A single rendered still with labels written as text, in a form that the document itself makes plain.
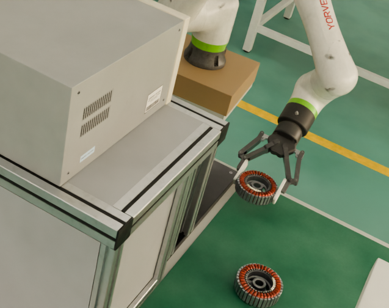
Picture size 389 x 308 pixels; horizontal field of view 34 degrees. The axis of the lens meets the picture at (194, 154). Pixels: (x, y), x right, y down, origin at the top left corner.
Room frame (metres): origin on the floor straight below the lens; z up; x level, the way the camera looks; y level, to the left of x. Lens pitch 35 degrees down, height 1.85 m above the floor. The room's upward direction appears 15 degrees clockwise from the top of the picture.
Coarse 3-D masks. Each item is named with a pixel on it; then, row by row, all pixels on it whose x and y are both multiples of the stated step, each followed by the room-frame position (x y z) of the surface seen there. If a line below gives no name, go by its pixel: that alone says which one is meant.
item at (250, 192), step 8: (240, 176) 1.39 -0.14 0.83; (248, 176) 1.40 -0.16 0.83; (256, 176) 1.41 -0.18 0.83; (264, 176) 1.42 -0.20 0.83; (240, 184) 1.36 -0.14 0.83; (248, 184) 1.36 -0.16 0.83; (256, 184) 1.39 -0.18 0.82; (264, 184) 1.40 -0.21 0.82; (272, 184) 1.39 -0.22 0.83; (240, 192) 1.34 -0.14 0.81; (248, 192) 1.34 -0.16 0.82; (256, 192) 1.34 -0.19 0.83; (264, 192) 1.34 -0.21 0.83; (272, 192) 1.35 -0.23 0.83; (248, 200) 1.33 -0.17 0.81; (256, 200) 1.33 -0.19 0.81; (264, 200) 1.33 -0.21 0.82
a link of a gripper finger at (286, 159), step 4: (284, 144) 1.48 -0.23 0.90; (284, 148) 1.47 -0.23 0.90; (284, 152) 1.47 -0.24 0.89; (284, 156) 1.46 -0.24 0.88; (288, 156) 1.46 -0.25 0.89; (284, 160) 1.46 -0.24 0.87; (288, 160) 1.45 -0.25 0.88; (284, 164) 1.46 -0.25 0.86; (288, 164) 1.44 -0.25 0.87; (288, 168) 1.43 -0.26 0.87; (288, 172) 1.42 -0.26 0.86; (288, 176) 1.41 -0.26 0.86; (288, 180) 1.40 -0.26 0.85
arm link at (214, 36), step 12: (216, 0) 1.94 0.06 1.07; (228, 0) 1.97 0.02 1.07; (216, 12) 1.92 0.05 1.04; (228, 12) 1.95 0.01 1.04; (204, 24) 1.90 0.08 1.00; (216, 24) 1.93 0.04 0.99; (228, 24) 1.96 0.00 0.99; (192, 36) 1.97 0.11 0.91; (204, 36) 1.94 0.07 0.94; (216, 36) 1.94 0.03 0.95; (228, 36) 1.98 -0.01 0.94; (204, 48) 1.94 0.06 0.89; (216, 48) 1.95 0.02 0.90
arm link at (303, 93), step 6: (300, 78) 1.66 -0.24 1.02; (306, 78) 1.63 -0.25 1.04; (300, 84) 1.64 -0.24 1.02; (306, 84) 1.62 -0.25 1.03; (294, 90) 1.64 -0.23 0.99; (300, 90) 1.62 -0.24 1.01; (306, 90) 1.61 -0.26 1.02; (312, 90) 1.59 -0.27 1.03; (294, 96) 1.61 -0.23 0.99; (300, 96) 1.60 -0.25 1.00; (306, 96) 1.60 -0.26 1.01; (312, 96) 1.59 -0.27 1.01; (288, 102) 1.60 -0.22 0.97; (300, 102) 1.58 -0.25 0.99; (306, 102) 1.58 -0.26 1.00; (312, 102) 1.59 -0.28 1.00; (318, 102) 1.60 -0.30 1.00; (324, 102) 1.60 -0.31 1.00; (312, 108) 1.58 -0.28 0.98; (318, 108) 1.59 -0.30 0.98
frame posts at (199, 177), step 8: (208, 160) 1.17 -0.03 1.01; (200, 168) 1.18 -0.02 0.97; (208, 168) 1.18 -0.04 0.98; (192, 176) 1.09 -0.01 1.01; (200, 176) 1.17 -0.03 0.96; (208, 176) 1.19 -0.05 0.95; (192, 184) 1.10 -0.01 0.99; (200, 184) 1.17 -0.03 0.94; (192, 192) 1.18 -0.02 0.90; (200, 192) 1.17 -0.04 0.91; (184, 200) 1.08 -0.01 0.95; (192, 200) 1.18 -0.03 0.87; (200, 200) 1.19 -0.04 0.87; (184, 208) 1.09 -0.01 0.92; (192, 208) 1.17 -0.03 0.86; (184, 216) 1.18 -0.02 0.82; (192, 216) 1.17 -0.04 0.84; (184, 224) 1.18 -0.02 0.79; (192, 224) 1.19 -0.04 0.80; (176, 232) 1.09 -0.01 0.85; (184, 232) 1.17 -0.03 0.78; (176, 240) 1.10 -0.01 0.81
